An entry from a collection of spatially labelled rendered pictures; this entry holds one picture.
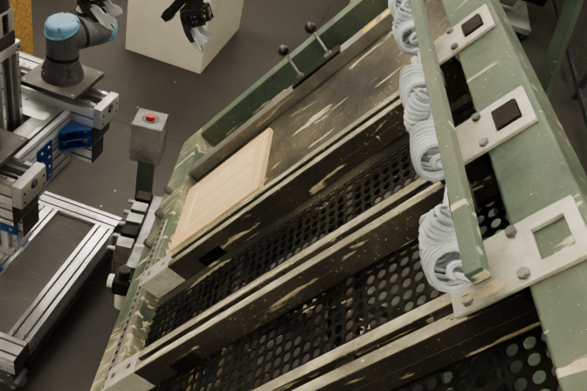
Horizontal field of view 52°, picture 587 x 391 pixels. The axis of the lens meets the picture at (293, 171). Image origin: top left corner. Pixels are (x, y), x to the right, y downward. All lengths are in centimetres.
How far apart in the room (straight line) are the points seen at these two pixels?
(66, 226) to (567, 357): 254
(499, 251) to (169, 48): 396
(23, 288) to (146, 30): 243
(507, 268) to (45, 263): 230
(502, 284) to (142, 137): 183
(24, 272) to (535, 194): 230
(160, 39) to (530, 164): 390
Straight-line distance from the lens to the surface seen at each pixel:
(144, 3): 457
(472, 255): 63
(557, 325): 75
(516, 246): 83
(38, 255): 289
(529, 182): 90
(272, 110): 204
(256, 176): 179
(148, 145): 245
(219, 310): 137
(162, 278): 179
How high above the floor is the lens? 234
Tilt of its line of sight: 37 degrees down
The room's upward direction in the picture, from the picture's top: 16 degrees clockwise
